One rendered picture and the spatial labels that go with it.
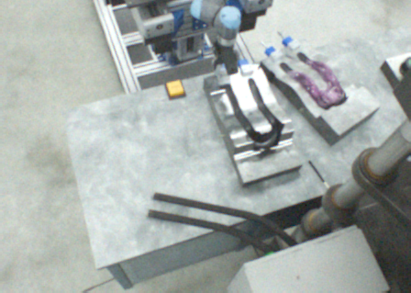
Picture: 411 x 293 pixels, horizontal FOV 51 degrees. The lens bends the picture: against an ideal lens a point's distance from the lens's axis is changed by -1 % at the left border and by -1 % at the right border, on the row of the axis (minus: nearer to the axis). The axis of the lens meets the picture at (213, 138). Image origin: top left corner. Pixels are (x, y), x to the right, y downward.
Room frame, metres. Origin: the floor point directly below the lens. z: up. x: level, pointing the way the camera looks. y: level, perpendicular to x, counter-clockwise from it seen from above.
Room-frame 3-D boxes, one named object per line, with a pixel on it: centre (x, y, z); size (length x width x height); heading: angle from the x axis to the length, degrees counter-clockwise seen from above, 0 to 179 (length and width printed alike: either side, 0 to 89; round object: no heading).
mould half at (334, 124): (1.16, -0.43, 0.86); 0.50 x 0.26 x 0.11; 45
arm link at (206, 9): (1.17, 0.10, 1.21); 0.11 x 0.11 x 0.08; 68
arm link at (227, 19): (1.12, 0.01, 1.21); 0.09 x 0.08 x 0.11; 68
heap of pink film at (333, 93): (1.16, -0.42, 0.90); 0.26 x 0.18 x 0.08; 45
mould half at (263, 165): (0.92, -0.15, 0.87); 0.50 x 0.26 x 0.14; 27
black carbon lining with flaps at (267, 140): (0.94, -0.15, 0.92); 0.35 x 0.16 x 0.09; 27
